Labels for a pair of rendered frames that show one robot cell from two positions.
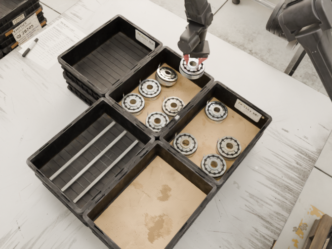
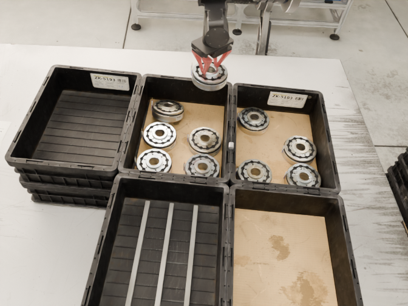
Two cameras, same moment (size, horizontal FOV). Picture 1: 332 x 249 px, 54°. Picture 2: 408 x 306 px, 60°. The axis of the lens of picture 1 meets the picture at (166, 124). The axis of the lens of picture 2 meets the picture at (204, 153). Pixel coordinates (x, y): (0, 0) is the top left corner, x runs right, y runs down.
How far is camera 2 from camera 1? 55 cm
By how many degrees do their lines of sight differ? 20
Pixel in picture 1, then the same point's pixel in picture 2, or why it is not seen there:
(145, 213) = (280, 288)
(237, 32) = not seen: hidden behind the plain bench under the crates
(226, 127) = (275, 131)
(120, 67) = (99, 131)
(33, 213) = not seen: outside the picture
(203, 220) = not seen: hidden behind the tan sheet
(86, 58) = (42, 144)
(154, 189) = (265, 251)
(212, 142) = (276, 155)
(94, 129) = (127, 227)
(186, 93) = (203, 119)
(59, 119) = (51, 250)
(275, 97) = (280, 82)
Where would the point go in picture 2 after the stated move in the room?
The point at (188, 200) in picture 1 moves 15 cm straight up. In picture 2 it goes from (311, 236) to (330, 210)
